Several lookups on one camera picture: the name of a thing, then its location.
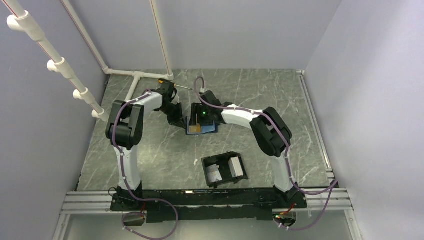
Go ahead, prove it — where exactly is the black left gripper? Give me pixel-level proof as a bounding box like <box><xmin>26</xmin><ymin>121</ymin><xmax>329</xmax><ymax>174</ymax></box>
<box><xmin>159</xmin><ymin>102</ymin><xmax>187</xmax><ymax>130</ymax></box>

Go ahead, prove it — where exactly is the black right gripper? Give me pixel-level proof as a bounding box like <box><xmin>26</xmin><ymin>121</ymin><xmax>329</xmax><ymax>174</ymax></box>
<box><xmin>188</xmin><ymin>103</ymin><xmax>213</xmax><ymax>127</ymax></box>

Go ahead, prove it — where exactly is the blue leather card holder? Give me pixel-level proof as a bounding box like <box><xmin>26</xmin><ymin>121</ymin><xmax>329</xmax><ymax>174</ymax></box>
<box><xmin>185</xmin><ymin>118</ymin><xmax>219</xmax><ymax>136</ymax></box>

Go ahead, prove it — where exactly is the black plastic card tray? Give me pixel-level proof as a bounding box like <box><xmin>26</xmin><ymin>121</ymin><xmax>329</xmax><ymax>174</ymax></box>
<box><xmin>201</xmin><ymin>151</ymin><xmax>249</xmax><ymax>189</ymax></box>

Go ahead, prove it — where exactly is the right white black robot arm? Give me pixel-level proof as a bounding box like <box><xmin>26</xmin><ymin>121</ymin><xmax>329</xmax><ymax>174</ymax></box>
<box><xmin>187</xmin><ymin>90</ymin><xmax>296</xmax><ymax>208</ymax></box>

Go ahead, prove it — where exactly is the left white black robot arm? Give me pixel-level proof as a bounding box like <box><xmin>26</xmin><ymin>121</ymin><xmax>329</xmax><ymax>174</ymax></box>
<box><xmin>105</xmin><ymin>80</ymin><xmax>187</xmax><ymax>210</ymax></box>

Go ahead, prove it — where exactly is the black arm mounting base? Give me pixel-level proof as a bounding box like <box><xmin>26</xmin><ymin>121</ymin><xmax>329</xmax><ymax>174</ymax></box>
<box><xmin>110</xmin><ymin>187</ymin><xmax>308</xmax><ymax>223</ymax></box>

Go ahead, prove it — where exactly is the white card stack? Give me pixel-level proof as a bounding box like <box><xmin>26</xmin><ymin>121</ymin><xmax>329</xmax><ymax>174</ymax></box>
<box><xmin>228</xmin><ymin>156</ymin><xmax>244</xmax><ymax>178</ymax></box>

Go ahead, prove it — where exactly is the yellow black screwdriver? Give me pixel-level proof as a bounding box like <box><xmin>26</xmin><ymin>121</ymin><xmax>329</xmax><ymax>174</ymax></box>
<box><xmin>157</xmin><ymin>78</ymin><xmax>193</xmax><ymax>90</ymax></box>

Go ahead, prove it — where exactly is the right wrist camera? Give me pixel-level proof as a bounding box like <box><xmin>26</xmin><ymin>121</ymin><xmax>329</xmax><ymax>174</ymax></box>
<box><xmin>199</xmin><ymin>87</ymin><xmax>208</xmax><ymax>95</ymax></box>

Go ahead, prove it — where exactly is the aluminium rail frame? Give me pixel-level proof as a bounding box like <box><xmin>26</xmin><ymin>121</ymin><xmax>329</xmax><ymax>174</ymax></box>
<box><xmin>62</xmin><ymin>69</ymin><xmax>352</xmax><ymax>231</ymax></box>

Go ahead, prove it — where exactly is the white pvc pipe frame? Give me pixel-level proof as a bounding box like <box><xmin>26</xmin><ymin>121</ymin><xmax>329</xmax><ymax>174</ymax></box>
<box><xmin>2</xmin><ymin>0</ymin><xmax>174</xmax><ymax>122</ymax></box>

